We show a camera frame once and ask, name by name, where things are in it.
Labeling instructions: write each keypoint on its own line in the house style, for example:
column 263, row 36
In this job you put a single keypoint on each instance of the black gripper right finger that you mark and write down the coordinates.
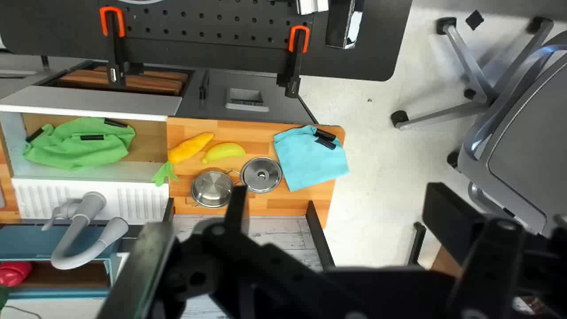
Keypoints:
column 453, row 214

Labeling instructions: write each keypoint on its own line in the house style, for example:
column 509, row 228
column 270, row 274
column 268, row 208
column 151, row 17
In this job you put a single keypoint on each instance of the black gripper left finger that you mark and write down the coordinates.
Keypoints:
column 236, row 206

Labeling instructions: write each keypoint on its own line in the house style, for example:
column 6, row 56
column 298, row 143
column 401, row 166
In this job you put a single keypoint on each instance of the round steel pot lid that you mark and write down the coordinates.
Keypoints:
column 261, row 175

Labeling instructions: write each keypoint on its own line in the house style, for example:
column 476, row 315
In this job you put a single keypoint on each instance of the small steel pot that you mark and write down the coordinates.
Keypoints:
column 212, row 189

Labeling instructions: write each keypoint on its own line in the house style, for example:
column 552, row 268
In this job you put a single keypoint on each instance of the yellow toy banana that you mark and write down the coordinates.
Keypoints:
column 224, row 153

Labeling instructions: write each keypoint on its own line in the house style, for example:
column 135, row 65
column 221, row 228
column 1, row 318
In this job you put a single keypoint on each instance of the wooden cutting board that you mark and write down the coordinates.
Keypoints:
column 259, row 136

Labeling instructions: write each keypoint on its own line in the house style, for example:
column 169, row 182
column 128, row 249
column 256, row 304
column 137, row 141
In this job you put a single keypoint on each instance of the orange plush carrot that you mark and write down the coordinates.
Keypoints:
column 189, row 148

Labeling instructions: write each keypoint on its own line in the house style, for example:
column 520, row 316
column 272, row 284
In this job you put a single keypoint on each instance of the light blue cloth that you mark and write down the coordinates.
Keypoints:
column 307, row 160

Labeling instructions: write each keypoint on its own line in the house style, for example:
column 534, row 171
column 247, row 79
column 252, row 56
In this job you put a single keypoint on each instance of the grey office chair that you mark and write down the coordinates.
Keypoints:
column 515, row 130

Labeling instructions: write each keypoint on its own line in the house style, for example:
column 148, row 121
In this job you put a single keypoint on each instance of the grey cabinet drawer front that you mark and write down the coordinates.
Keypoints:
column 249, row 82

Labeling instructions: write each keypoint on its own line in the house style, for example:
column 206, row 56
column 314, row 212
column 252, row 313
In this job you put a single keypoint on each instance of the grey toy faucet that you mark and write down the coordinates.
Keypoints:
column 82, row 228

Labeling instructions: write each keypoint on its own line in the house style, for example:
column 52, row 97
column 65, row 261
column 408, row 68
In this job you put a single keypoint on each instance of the orange black bar clamp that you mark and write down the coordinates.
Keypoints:
column 116, row 42
column 295, row 59

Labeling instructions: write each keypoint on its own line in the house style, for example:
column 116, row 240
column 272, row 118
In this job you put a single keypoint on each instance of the green cloth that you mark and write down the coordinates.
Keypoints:
column 81, row 143

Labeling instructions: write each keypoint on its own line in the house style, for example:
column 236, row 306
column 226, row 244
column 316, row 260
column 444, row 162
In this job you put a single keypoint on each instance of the black pegboard table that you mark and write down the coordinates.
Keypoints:
column 236, row 29

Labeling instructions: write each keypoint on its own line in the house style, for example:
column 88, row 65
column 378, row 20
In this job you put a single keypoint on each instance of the white toy sink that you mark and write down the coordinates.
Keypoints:
column 89, row 104

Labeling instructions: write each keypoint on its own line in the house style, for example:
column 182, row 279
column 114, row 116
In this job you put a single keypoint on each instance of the wooden slatted shelf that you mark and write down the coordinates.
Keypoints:
column 89, row 79

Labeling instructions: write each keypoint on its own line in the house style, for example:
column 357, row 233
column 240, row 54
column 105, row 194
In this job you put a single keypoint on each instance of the teal storage bin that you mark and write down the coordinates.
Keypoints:
column 29, row 242

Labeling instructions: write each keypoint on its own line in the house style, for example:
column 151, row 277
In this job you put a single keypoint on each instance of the red toy vegetable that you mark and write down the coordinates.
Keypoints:
column 11, row 276

